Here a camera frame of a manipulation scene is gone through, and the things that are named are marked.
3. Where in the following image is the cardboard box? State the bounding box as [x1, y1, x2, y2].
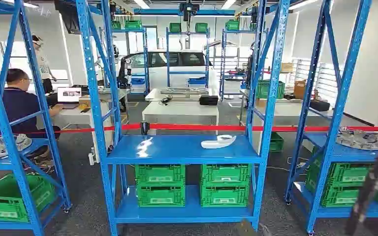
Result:
[293, 80, 307, 100]

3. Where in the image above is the white table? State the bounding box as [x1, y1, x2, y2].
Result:
[142, 100, 220, 135]

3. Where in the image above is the white desk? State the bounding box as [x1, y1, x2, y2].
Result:
[52, 97, 115, 161]

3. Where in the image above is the blue steel shelving rack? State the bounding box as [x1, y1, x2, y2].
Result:
[284, 0, 378, 235]
[0, 0, 72, 236]
[219, 29, 259, 100]
[110, 27, 150, 96]
[75, 0, 291, 236]
[165, 27, 211, 89]

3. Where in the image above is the white car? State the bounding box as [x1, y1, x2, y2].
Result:
[117, 50, 220, 96]

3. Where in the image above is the open laptop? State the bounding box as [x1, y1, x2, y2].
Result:
[56, 87, 82, 110]

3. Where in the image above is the standing person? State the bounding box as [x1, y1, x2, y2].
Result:
[31, 34, 58, 94]

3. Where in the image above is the red barrier tape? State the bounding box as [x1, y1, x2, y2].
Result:
[0, 122, 378, 137]

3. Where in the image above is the black overhead hoist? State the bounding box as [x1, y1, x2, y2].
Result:
[179, 1, 200, 23]

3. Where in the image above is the black box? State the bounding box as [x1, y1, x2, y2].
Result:
[198, 95, 220, 107]

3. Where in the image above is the seated person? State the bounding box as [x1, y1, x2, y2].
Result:
[0, 68, 63, 158]

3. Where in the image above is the white plastic car part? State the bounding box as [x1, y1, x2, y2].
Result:
[200, 134, 237, 150]

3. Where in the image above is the grey work table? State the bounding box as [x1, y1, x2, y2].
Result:
[239, 88, 335, 128]

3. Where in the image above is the black bag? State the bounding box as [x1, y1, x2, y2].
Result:
[309, 100, 331, 113]

